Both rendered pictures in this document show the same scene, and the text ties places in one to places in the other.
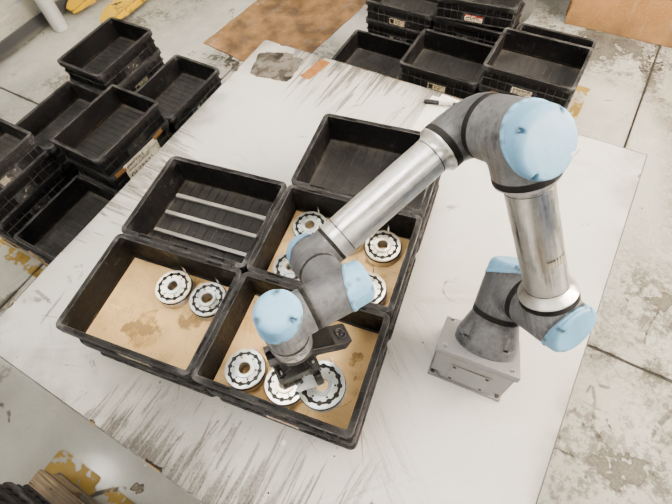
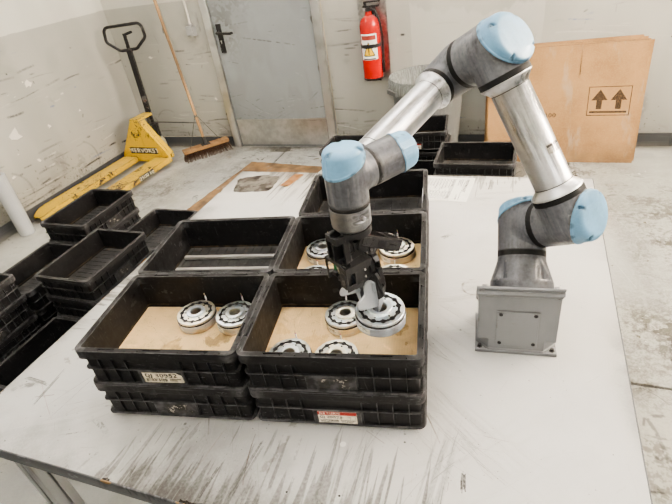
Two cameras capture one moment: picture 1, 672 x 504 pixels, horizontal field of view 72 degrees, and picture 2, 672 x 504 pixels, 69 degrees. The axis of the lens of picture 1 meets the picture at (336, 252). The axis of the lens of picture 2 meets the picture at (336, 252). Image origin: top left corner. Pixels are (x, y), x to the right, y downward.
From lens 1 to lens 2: 0.65 m
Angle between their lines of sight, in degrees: 28
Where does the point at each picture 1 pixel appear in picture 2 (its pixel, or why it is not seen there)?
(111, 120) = (94, 260)
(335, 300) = (388, 146)
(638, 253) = (627, 298)
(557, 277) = (559, 161)
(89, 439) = not seen: outside the picture
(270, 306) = (337, 146)
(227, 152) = not seen: hidden behind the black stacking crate
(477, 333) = (511, 269)
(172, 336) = not seen: hidden behind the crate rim
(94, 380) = (104, 440)
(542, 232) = (533, 117)
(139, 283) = (156, 323)
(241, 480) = (303, 491)
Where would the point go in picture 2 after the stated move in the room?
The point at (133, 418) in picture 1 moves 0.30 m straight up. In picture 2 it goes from (157, 464) to (107, 372)
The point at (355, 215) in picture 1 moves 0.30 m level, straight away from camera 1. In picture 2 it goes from (382, 127) to (347, 93)
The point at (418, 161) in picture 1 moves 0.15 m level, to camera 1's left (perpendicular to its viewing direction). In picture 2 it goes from (420, 89) to (358, 104)
